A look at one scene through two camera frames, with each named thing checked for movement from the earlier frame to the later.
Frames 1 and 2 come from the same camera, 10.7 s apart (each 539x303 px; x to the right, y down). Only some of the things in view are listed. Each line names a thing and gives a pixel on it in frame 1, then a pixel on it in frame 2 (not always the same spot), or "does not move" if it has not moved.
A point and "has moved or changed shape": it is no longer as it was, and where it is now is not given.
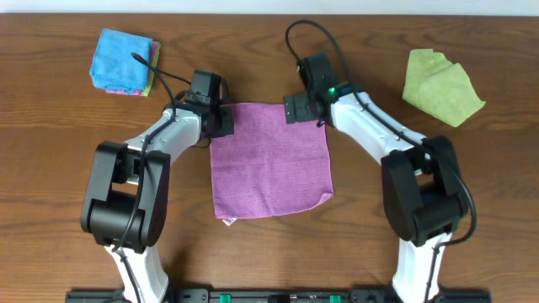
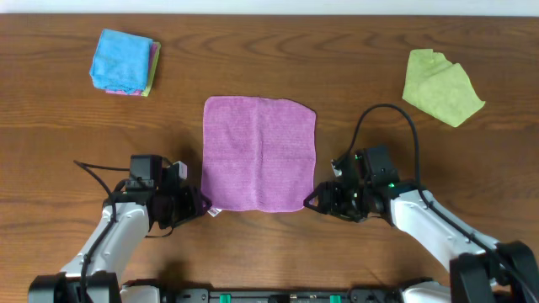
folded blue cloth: [113, 66] does not move
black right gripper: [298, 107] -> [329, 200]
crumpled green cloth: [440, 87] does not move
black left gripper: [227, 114] -> [191, 197]
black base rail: [269, 296] does not move
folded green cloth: [152, 73] does not move
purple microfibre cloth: [269, 165] has moved or changed shape
